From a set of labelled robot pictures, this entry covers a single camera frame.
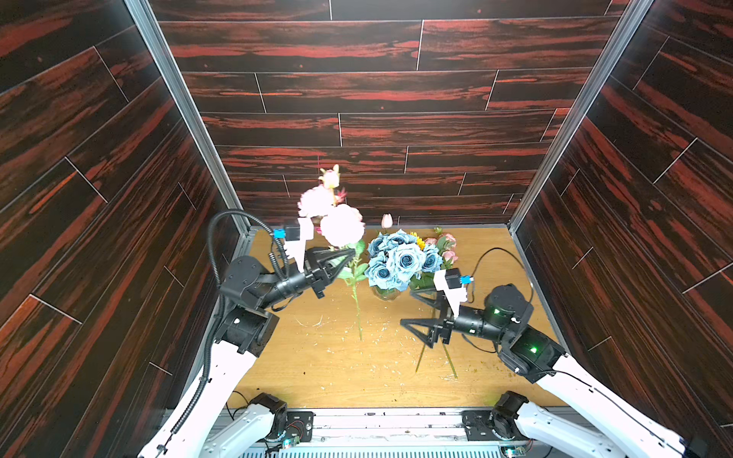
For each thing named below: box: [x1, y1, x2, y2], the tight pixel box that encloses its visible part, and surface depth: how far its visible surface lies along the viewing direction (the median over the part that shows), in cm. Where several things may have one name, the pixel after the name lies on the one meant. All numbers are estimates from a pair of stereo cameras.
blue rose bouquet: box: [364, 229, 444, 292], surface depth 67 cm
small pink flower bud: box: [380, 212, 394, 229], surface depth 85 cm
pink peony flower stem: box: [337, 240, 368, 342], surface depth 56 cm
